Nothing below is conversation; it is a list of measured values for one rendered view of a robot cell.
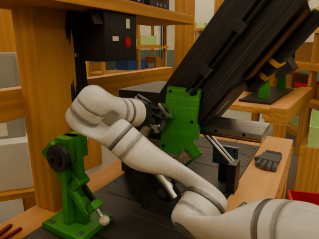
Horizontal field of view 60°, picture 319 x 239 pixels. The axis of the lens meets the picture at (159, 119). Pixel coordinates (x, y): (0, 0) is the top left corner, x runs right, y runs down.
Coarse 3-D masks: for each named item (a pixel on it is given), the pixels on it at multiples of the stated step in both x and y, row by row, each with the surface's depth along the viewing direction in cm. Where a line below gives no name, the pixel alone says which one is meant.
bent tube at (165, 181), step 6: (162, 108) 84; (168, 108) 87; (162, 114) 84; (168, 114) 83; (144, 126) 87; (144, 132) 87; (162, 180) 84; (168, 180) 84; (162, 186) 84; (168, 186) 83; (168, 192) 83; (174, 192) 82
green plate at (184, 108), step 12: (168, 96) 89; (180, 96) 87; (192, 96) 85; (180, 108) 87; (192, 108) 85; (168, 120) 88; (180, 120) 86; (192, 120) 85; (168, 132) 88; (180, 132) 86; (192, 132) 84; (168, 144) 88; (180, 144) 86
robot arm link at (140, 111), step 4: (132, 100) 69; (136, 100) 70; (132, 104) 67; (136, 104) 68; (140, 104) 70; (136, 108) 68; (140, 108) 69; (144, 108) 71; (136, 112) 68; (140, 112) 69; (144, 112) 70; (136, 116) 68; (140, 116) 69; (144, 116) 71; (132, 120) 67; (136, 120) 68; (140, 120) 70; (132, 124) 69; (136, 124) 70; (140, 124) 71
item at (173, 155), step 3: (150, 138) 94; (150, 141) 93; (153, 141) 93; (156, 141) 93; (159, 141) 92; (156, 144) 93; (159, 144) 92; (168, 153) 90; (171, 153) 90; (174, 153) 89; (171, 156) 89; (174, 156) 89; (150, 174) 93
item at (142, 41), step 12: (144, 36) 675; (156, 36) 709; (144, 48) 669; (156, 48) 709; (132, 60) 711; (144, 60) 686; (156, 60) 735; (96, 72) 601; (108, 72) 601; (120, 72) 619
